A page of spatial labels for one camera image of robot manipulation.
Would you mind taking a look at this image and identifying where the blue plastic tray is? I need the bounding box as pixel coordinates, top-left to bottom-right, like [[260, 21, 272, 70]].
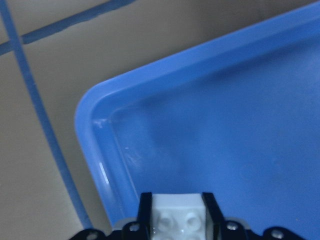
[[75, 2, 320, 229]]

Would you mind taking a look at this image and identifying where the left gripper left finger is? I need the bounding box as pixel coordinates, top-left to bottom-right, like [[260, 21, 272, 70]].
[[121, 192, 153, 240]]

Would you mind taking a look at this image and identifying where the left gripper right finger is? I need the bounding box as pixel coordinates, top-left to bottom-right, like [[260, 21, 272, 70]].
[[201, 192, 249, 240]]

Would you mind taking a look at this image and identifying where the white block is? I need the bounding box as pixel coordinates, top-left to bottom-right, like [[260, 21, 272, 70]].
[[150, 193, 206, 240]]

